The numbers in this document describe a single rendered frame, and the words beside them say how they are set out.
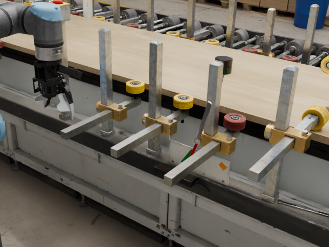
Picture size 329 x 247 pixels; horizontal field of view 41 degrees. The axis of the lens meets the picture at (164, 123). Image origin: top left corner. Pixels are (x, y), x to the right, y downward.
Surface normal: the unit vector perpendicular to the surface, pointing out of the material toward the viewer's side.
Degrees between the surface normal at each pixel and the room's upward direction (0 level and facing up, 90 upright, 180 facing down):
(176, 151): 90
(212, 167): 90
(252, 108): 0
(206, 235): 90
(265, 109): 0
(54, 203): 0
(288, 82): 90
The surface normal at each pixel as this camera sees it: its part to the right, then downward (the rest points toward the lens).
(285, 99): -0.59, 0.33
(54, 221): 0.03, -0.90
